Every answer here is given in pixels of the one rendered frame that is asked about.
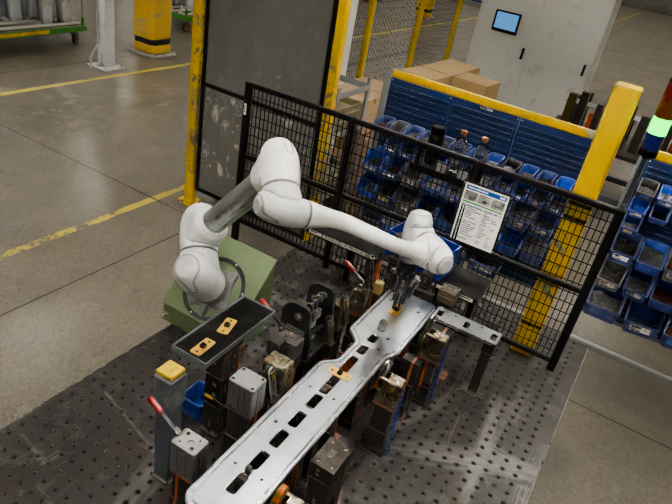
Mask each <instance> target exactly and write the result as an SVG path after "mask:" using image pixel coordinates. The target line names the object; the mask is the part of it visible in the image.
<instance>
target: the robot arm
mask: <svg viewBox="0 0 672 504"><path fill-rule="evenodd" d="M300 182H301V172H300V163H299V157H298V154H297V151H296V149H295V147H294V145H293V144H292V143H291V142H290V141H289V140H288V139H285V138H281V137H276V138H271V139H269V140H268V141H266V142H265V143H264V145H263V147H262V148H261V151H260V155H259V156H258V158H257V160H256V162H255V164H254V166H253V167H252V169H251V172H250V175H249V176H248V177H247V178H246V179H244V180H243V181H242V182H241V183H240V184H238V185H237V186H236V187H235V188H234V189H233V190H231V191H230V192H229V193H228V194H227V195H226V196H224V197H223V198H222V199H221V200H220V201H218V202H217V203H216V204H215V205H214V206H213V207H212V206H211V205H209V204H206V203H195V204H192V205H190V206H189V207H188V208H187V209H186V210H185V212H184V214H183V216H182V219H181V224H180V255H179V257H178V258H177V260H176V262H175V264H174V268H173V274H174V278H175V281H176V283H177V284H178V286H179V287H180V288H181V289H182V290H183V291H184V292H186V293H187V294H188V295H190V297H189V299H188V302H189V303H190V304H198V305H200V306H199V311H198V315H200V316H202V317H204V316H205V314H206V313H207V311H208V309H209V308H212V309H215V310H218V311H219V312H220V311H221V310H223V309H224V308H226V307H227V303H228V300H229V297H230V295H231V292H232V290H233V287H234V285H235V282H236V281H237V280H238V278H239V275H238V274H237V273H236V272H226V271H222V270H221V268H220V264H219V259H218V246H220V244H221V242H222V240H223V239H224V237H225V236H226V234H227V232H228V226H229V225H231V224H232V223H233V222H235V221H236V220H237V219H239V218H240V217H241V216H242V215H244V214H245V213H246V212H248V211H249V210H250V209H252V208H253V209H254V212H255V214H256V215H257V216H258V217H260V218H261V219H263V220H265V221H267V222H269V223H272V224H275V225H279V226H283V227H289V228H305V229H306V228H333V229H337V230H341V231H344V232H346V233H349V234H351V235H354V236H356V237H358V238H361V239H363V240H365V241H368V242H370V243H372V244H374V245H377V246H379V247H381V248H384V249H386V250H388V251H391V252H393V253H396V254H398V255H399V258H400V260H399V264H398V267H397V268H394V267H392V268H391V269H390V274H391V279H390V291H392V292H393V297H392V300H394V301H393V305H392V309H394V307H395V306H396V305H397V301H398V298H399V294H400V292H398V291H399V288H400V285H401V283H402V280H404V281H405V282H404V290H403V295H402V296H401V297H400V300H399V304H398V308H397V311H398V312H399V311H400V310H401V308H402V304H404V303H405V301H406V298H407V299H409V298H410V297H411V296H412V294H413V292H414V290H415V288H416V286H417V284H418V283H419V282H420V281H421V279H420V278H419V279H418V277H417V276H416V270H417V267H418V266H420V267H422V268H424V269H426V270H429V271H430V272H432V273H434V274H437V275H443V274H446V273H448V272H449V271H450V270H451V269H452V267H453V264H454V256H453V253H452V251H451V250H450V248H449V247H448V245H447V244H446V243H445V242H444V241H443V240H442V239H441V238H440V237H438V236H437V235H436V234H435V232H434V228H433V219H432V215H431V213H429V212H427V211H425V210H422V209H416V210H413V211H411V213H410V214H409V216H408V218H407V220H406V222H405V225H404V228H403V233H402V239H400V238H397V237H395V236H393V235H390V234H388V233H386V232H384V231H382V230H380V229H378V228H376V227H374V226H372V225H370V224H368V223H365V222H363V221H361V220H359V219H357V218H355V217H352V216H350V215H348V214H345V213H342V212H339V211H336V210H333V209H331V208H328V207H325V206H322V205H320V204H317V203H315V202H312V201H310V200H306V199H303V198H302V195H301V191H300ZM396 271H397V274H398V276H399V277H398V281H397V284H396V287H395V280H396ZM412 279H414V284H413V285H412V287H411V289H410V291H409V293H408V289H409V283H410V280H412Z"/></svg>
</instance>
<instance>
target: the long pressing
mask: <svg viewBox="0 0 672 504"><path fill-rule="evenodd" d="M392 297H393V292H392V291H390V288H389V289H388V290H387V291H386V292H385V293H384V294H383V295H382V296H381V297H380V298H379V299H378V300H377V301H376V302H375V303H374V304H373V305H372V306H371V307H370V308H369V309H368V310H367V311H366V312H365V313H364V314H363V315H362V316H360V317H359V318H358V319H357V320H356V321H355V322H354V323H353V324H352V325H351V326H350V330H349V331H350V334H351V336H352V339H353V341H354V343H353V344H352V345H351V347H350V348H349V349H348V350H347V351H346V352H345V353H344V354H343V355H342V356H341V357H340V358H338V359H333V360H321V361H318V362H317V363H316V364H315V365H314V366H313V367H312V368H311V369H310V370H309V371H308V372H307V373H306V374H305V375H304V376H303V377H302V378H301V379H299V380H298V381H297V382H296V383H295V384H294V385H293V386H292V387H291V388H290V389H289V390H288V391H287V392H286V393H285V394H284V395H283V396H282V397H281V398H280V399H279V400H278V401H277V402H276V403H275V404H274V405H273V406H272V407H271V408H270V409H269V410H268V411H267V412H266V413H265V414H264V415H263V416H262V417H261V418H260V419H259V420H257V421H256V422H255V423H254V424H253V425H252V426H251V427H250V428H249V429H248V430H247V431H246V432H245V433H244V434H243V435H242V436H241V437H240V438H239V439H238V440H237V441H236V442H235V443H234V444H233V445H232V446H231V447H230V448H229V449H228V450H227V451H226V452H225V453H224V454H223V455H222V456H221V457H220V458H219V459H218V460H217V461H216V462H214V463H213V464H212V465H211V466H210V467H209V468H208V469H207V470H206V471H205V472H204V473H203V474H202V475H201V476H200V477H199V478H198V479H197V480H196V481H195V482H194V483H193V484H192V485H191V486H190V487H189V488H188V489H187V491H186V493H185V503H186V504H264V503H265V502H266V501H267V500H268V499H269V498H270V496H271V495H272V494H273V492H274V491H275V490H276V488H277V487H278V486H279V485H281V483H282V482H283V481H284V480H285V479H286V478H287V476H288V475H289V474H290V473H291V472H292V470H293V469H294V468H295V467H296V466H297V465H298V463H299V462H300V461H301V460H302V459H303V458H304V456H305V455H306V454H307V453H308V452H309V451H310V449H311V448H312V447H313V446H314V445H315V443H316V442H317V441H318V440H319V439H320V438H321V436H322V435H323V434H324V433H325V432H326V431H327V429H328V428H329V427H330V426H331V425H332V423H333V422H334V421H335V420H336V419H337V418H338V416H339V415H340V414H341V413H342V412H343V411H344V409H345V408H346V407H347V406H348V405H349V404H350V402H351V401H352V400H353V399H354V398H355V396H356V395H357V394H358V393H359V392H360V391H361V389H362V388H363V387H364V386H365V385H366V384H367V382H368V381H369V380H370V379H371V378H372V376H373V375H374V374H375V373H376V372H377V371H378V369H379V368H380V367H381V366H382V365H383V364H384V362H385V361H386V360H388V359H390V358H393V357H395V356H398V355H399V354H401V352H402V351H403V350H404V349H405V348H406V346H407V345H408V344H409V343H410V342H411V340H412V339H413V338H414V337H415V336H416V334H417V333H418V332H419V331H420V330H421V328H422V327H423V326H424V325H425V324H426V322H427V321H428V319H429V318H430V317H431V315H432V314H433V312H434V311H435V310H436V307H435V306H434V305H433V304H432V303H430V302H427V301H425V300H423V299H421V298H418V297H416V296H414V295H412V296H411V297H410V298H409V299H407V298H406V301H405V303H404V304H402V306H403V307H404V308H403V310H402V311H401V312H400V313H399V314H398V315H397V316H393V315H391V314H389V313H388V311H389V310H390V309H391V308H392V305H393V301H394V300H392ZM391 300H392V301H391ZM417 312H419V313H417ZM381 319H385V320H386V321H387V326H386V330H385V331H384V332H381V331H379V330H378V325H379V322H380V320H381ZM371 335H374V336H376V337H378V339H377V340H376V341H375V342H374V343H371V342H369V341H368V338H369V337H370V336H371ZM387 338H388V339H389V340H388V339H387ZM361 346H365V347H367V348H368V350H367V351H366V352H365V353H364V354H363V355H362V354H359V353H357V352H356V351H357V350H358V349H359V348H360V347H361ZM377 349H379V350H377ZM350 357H354V358H356V359H358V361H357V362H356V363H355V364H354V365H353V366H352V367H351V368H350V369H349V371H348V372H347V373H348V374H350V375H352V378H351V379H350V380H349V381H348V382H346V381H344V380H342V379H340V378H339V379H340V380H339V381H338V382H337V384H336V385H335V386H334V387H333V388H332V389H331V390H330V391H329V392H328V393H327V394H323V393H321V392H319V390H320V389H321V388H322V387H323V386H324V385H325V384H326V383H327V382H328V381H329V379H330V378H331V377H332V376H334V375H333V374H331V373H329V372H327V371H328V369H329V368H330V367H331V366H334V367H336V368H338V369H340V368H341V367H342V366H343V365H344V364H345V363H346V362H347V361H348V359H349V358H350ZM309 386H311V387H309ZM314 395H319V396H321V397H322V400H321V401H320V402H319V403H318V404H317V405H316V406H315V407H314V408H313V409H310V408H308V407H307V406H306V404H307V403H308V402H309V401H310V399H311V398H312V397H313V396H314ZM333 399H335V400H333ZM298 412H302V413H304V414H305V415H306V417H305V418H304V419H303V420H302V421H301V423H300V424H299V425H298V426H297V427H292V426H290V425H289V424H288V423H289V422H290V421H291V419H292V418H293V417H294V416H295V415H296V414H297V413H298ZM275 421H277V422H275ZM280 431H284V432H286V433H288V437H287V438H286V439H285V440H284V441H283V442H282V443H281V444H280V445H279V446H278V447H277V448H275V447H273V446H271V445H270V444H269V443H270V442H271V441H272V439H273V438H274V437H275V436H276V435H277V434H278V433H279V432H280ZM262 451H264V452H266V453H267V454H269V457H268V458H267V459H266V460H265V461H264V463H263V464H262V465H261V466H260V467H259V468H258V469H256V470H254V469H252V470H253V472H252V473H251V474H250V475H247V474H246V473H244V470H245V466H246V465H248V464H250V463H251V462H252V461H253V459H254V458H255V457H256V456H257V455H258V454H259V453H260V452H262ZM234 462H236V464H234ZM239 474H244V475H245V476H247V477H248V480H247V481H246V482H245V483H244V484H243V485H242V486H241V487H240V489H239V490H238V491H237V492H236V493H234V494H231V493H230V492H228V491H227V490H226V488H227V487H228V486H229V485H230V484H231V483H232V482H233V480H234V479H235V478H236V477H237V476H238V475H239ZM260 479H263V481H261V480H260Z"/></svg>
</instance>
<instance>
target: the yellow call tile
mask: <svg viewBox="0 0 672 504"><path fill-rule="evenodd" d="M184 371H185V368H184V367H182V366H180V365H179V364H177V363H175V362H173V361H172V360H169V361H168V362H166V363H165V364H163V365H162V366H160V367H159V368H158V369H156V373H158V374H160V375H161V376H163V377H165V378H166V379H168V380H170V381H172V380H174V379H175V378H176V377H178V376H179V375H180V374H182V373H183V372H184Z"/></svg>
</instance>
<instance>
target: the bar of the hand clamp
mask: <svg viewBox="0 0 672 504"><path fill-rule="evenodd" d="M374 256H375V255H372V254H369V255H368V256H366V257H365V256H364V259H365V260H366V265H365V281H364V288H367V289H368V290H369V288H371V290H370V291H369V292H371V293H372V285H373V270H374V262H375V264H376V265H377V264H379V262H380V259H379V258H378V257H377V258H376V259H375V258H374Z"/></svg>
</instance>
